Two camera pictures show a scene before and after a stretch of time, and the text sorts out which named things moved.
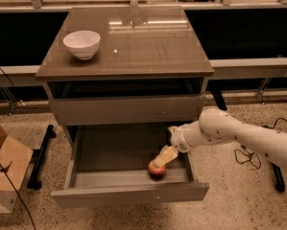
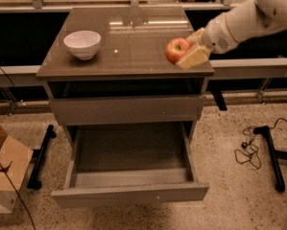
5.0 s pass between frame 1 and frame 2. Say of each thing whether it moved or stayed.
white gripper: moved
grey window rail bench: stayed
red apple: moved
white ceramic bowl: stayed
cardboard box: stayed
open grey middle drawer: stayed
